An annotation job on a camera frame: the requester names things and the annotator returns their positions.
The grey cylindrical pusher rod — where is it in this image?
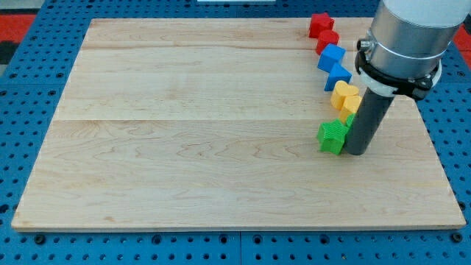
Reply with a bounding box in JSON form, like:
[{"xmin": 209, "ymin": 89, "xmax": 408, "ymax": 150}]
[{"xmin": 344, "ymin": 88, "xmax": 394, "ymax": 155}]

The light wooden board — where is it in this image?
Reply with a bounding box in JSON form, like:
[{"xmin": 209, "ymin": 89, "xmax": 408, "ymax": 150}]
[{"xmin": 11, "ymin": 18, "xmax": 466, "ymax": 232}]

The red star block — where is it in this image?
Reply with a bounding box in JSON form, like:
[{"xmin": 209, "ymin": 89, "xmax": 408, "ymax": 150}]
[{"xmin": 308, "ymin": 13, "xmax": 335, "ymax": 38}]

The green circle block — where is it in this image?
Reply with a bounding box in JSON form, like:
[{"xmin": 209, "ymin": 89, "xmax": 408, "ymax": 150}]
[{"xmin": 345, "ymin": 113, "xmax": 355, "ymax": 128}]

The yellow pentagon block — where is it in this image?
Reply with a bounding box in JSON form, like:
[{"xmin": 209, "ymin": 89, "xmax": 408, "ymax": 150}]
[{"xmin": 339, "ymin": 96, "xmax": 362, "ymax": 124}]

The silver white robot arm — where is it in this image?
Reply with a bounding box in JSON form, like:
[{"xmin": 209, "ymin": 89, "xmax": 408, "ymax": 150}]
[{"xmin": 355, "ymin": 0, "xmax": 470, "ymax": 100}]

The green star block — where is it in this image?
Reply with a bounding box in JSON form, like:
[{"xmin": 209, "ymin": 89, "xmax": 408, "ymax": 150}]
[{"xmin": 316, "ymin": 119, "xmax": 349, "ymax": 155}]

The yellow heart block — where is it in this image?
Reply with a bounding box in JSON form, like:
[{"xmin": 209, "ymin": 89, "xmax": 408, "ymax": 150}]
[{"xmin": 330, "ymin": 80, "xmax": 359, "ymax": 110}]

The blue triangle block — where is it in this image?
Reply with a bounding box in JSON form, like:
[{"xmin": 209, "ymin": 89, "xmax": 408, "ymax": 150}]
[{"xmin": 324, "ymin": 63, "xmax": 353, "ymax": 91}]

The blue cube block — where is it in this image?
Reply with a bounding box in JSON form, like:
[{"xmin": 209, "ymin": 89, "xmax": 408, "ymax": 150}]
[{"xmin": 317, "ymin": 43, "xmax": 346, "ymax": 72}]

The red cylinder block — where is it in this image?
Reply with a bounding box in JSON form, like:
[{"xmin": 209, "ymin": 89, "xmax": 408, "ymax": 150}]
[{"xmin": 315, "ymin": 29, "xmax": 340, "ymax": 55}]

